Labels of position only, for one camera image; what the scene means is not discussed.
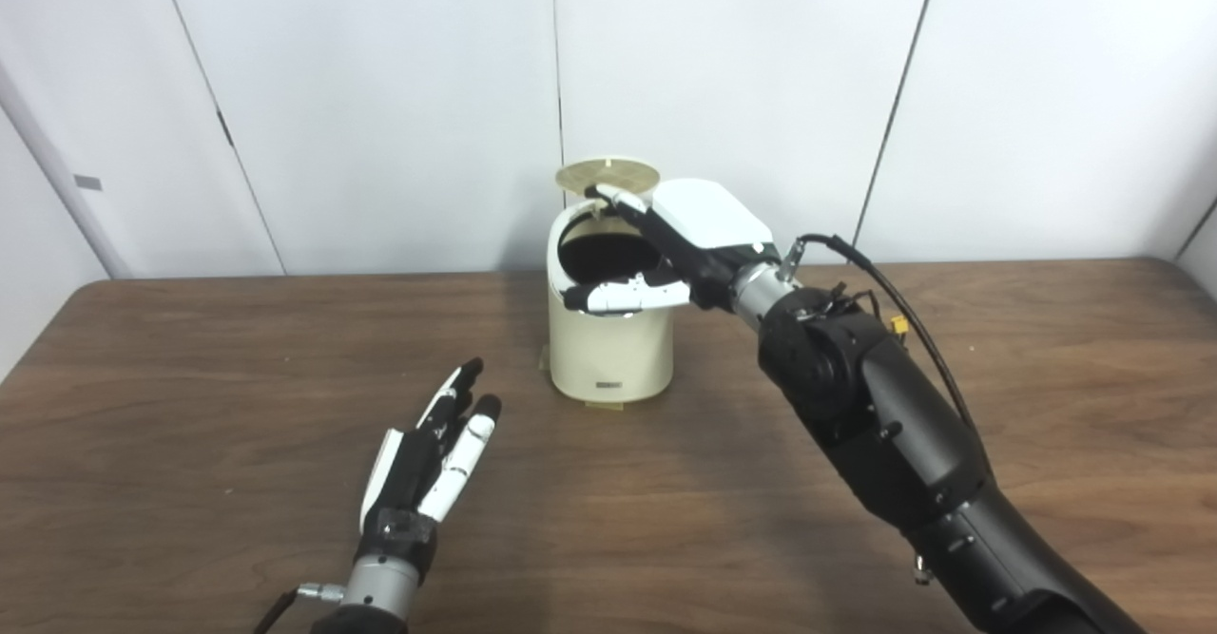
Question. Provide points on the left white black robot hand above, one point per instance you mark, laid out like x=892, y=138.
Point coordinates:
x=461, y=458

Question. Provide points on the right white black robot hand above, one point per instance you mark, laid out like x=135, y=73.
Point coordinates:
x=713, y=216

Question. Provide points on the round cream bin lid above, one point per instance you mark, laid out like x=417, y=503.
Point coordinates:
x=608, y=171

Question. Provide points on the cream-colored desktop trash bin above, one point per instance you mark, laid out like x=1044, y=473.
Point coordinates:
x=608, y=358

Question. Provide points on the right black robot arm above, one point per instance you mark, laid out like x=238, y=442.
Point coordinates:
x=894, y=434

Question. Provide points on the black bin liner bag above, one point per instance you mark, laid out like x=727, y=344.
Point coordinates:
x=608, y=254

